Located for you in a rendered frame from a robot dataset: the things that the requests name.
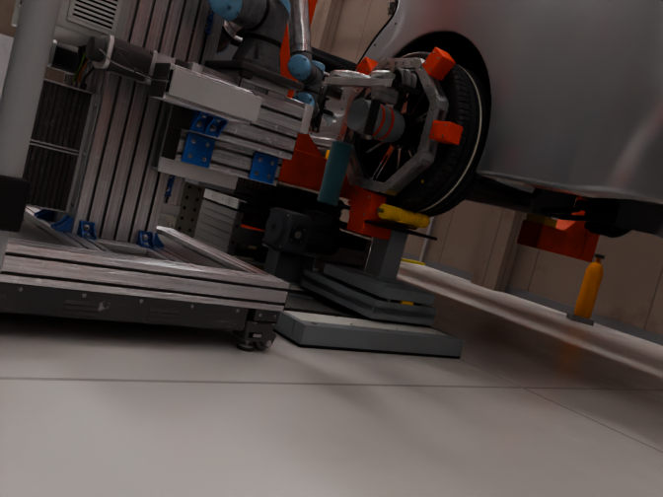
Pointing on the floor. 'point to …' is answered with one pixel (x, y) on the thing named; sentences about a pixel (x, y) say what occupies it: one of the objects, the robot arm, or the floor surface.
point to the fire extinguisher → (588, 293)
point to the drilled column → (189, 211)
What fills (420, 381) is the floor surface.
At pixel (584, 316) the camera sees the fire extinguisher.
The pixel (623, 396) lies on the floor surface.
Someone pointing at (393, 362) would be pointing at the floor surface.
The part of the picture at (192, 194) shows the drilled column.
